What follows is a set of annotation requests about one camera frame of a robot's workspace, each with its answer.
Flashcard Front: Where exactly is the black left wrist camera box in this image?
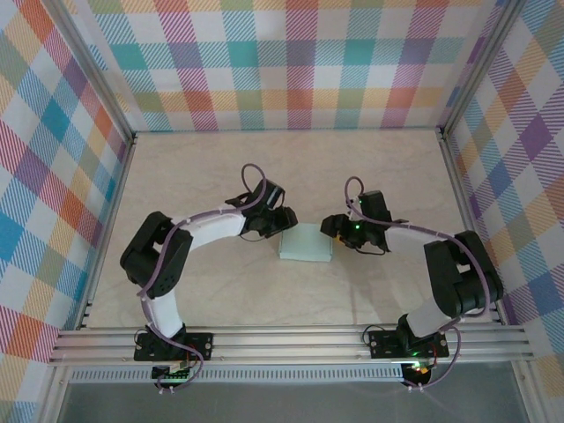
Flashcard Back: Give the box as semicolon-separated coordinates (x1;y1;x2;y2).
277;205;299;231

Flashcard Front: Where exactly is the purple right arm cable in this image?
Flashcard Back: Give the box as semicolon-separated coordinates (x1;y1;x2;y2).
343;175;494;393

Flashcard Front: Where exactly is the slotted grey cable duct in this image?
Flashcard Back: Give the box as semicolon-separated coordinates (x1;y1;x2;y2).
70;364;404;383

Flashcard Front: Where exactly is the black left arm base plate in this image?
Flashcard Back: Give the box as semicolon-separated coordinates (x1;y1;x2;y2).
133;332;214;363

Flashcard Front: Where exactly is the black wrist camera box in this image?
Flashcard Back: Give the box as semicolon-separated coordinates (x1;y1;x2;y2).
277;205;299;231
320;213;350;238

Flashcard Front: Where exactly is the aluminium table side rail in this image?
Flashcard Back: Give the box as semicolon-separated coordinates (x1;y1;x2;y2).
438;130;506;326
74;134;138;330

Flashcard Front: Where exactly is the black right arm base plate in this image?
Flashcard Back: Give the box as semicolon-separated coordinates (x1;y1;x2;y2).
367;328;450;359

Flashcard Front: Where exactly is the aluminium frame post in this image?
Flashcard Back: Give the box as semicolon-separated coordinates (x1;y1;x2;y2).
41;0;137;145
438;0;528;140

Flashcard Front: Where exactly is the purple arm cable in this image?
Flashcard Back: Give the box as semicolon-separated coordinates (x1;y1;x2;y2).
343;175;494;393
138;163;270;394

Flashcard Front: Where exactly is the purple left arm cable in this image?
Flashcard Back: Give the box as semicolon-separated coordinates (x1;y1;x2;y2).
138;163;270;394

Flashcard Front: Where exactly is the light teal paper box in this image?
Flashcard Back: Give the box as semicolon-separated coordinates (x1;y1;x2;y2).
278;222;334;263

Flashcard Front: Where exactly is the aluminium mounting rail beam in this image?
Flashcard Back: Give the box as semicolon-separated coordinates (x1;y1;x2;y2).
47;324;535;366

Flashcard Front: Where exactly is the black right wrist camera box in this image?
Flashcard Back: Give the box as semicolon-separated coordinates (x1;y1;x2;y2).
320;213;350;238

